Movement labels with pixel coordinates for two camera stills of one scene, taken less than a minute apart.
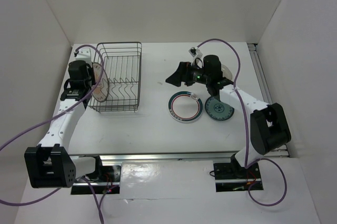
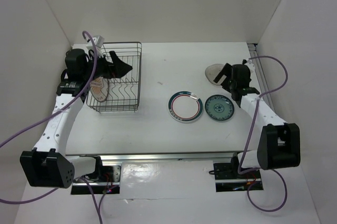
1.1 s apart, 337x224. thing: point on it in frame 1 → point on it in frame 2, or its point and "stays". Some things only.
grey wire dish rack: x=121 y=62 stays
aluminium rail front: x=179 y=158 stays
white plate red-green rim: x=182 y=107 stays
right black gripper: x=182 y=74 → x=227 y=70
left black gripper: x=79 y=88 → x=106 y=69
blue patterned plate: x=217 y=110 stays
